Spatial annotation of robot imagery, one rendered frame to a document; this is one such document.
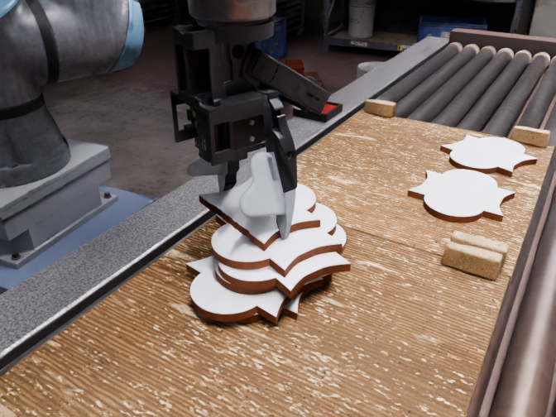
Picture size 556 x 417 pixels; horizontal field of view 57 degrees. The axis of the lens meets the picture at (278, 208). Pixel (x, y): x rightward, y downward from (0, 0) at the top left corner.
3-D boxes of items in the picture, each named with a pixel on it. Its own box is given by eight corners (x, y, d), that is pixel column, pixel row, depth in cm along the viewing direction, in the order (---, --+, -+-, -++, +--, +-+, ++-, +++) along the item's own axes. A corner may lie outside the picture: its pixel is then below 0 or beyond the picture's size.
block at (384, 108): (363, 113, 99) (364, 99, 97) (366, 111, 100) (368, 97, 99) (392, 119, 96) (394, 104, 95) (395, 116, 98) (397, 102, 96)
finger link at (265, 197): (245, 255, 49) (218, 163, 48) (293, 234, 52) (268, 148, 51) (261, 256, 47) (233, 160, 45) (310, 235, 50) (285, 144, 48)
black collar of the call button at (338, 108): (292, 116, 104) (292, 107, 103) (310, 105, 109) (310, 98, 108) (326, 122, 100) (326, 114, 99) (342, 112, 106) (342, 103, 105)
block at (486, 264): (439, 266, 57) (443, 245, 55) (444, 257, 58) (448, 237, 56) (496, 283, 54) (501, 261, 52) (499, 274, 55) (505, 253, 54)
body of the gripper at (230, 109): (174, 147, 50) (160, 19, 44) (246, 127, 55) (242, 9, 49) (215, 174, 45) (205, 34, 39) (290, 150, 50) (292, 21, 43)
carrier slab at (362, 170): (245, 204, 71) (245, 194, 71) (361, 117, 102) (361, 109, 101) (508, 287, 56) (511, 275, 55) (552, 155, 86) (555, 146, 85)
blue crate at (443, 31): (415, 45, 494) (418, 22, 483) (417, 37, 529) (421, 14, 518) (482, 49, 479) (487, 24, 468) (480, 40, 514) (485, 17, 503)
